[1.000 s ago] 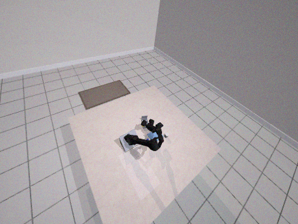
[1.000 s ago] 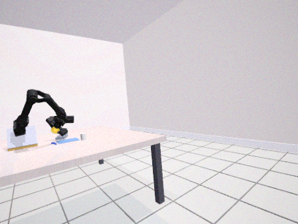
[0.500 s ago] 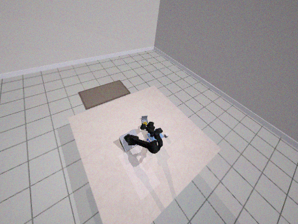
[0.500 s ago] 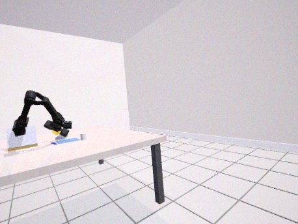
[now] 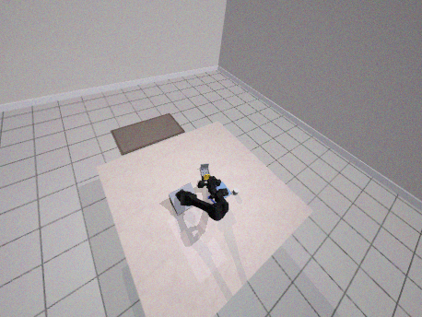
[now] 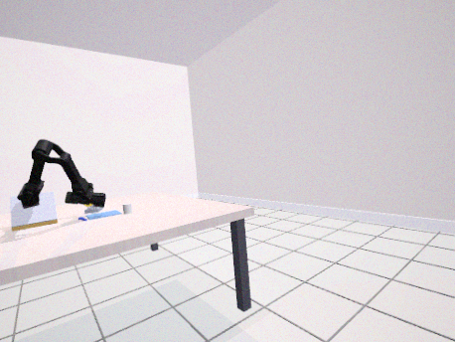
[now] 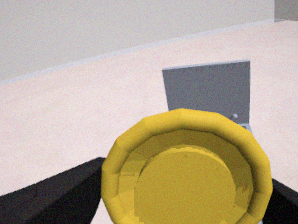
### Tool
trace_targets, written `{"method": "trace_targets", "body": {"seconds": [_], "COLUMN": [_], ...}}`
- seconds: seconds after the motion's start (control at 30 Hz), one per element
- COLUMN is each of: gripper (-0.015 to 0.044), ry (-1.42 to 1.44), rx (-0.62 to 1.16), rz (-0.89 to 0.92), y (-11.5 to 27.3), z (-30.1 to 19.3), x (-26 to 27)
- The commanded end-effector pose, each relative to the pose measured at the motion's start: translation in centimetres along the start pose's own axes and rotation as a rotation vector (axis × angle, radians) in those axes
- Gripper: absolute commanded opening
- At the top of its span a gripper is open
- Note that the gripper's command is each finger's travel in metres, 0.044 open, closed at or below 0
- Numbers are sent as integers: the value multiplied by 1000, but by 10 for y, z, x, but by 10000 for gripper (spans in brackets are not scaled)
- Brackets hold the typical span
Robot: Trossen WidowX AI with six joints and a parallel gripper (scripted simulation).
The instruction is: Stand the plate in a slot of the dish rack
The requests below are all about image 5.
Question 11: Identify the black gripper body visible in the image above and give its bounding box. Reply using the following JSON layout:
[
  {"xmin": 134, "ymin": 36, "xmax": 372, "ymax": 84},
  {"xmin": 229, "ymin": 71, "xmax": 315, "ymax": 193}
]
[{"xmin": 197, "ymin": 180, "xmax": 221, "ymax": 192}]

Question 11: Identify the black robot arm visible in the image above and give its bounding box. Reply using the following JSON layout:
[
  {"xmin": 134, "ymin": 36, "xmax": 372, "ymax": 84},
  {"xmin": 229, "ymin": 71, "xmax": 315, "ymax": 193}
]
[{"xmin": 175, "ymin": 176, "xmax": 229, "ymax": 221}]

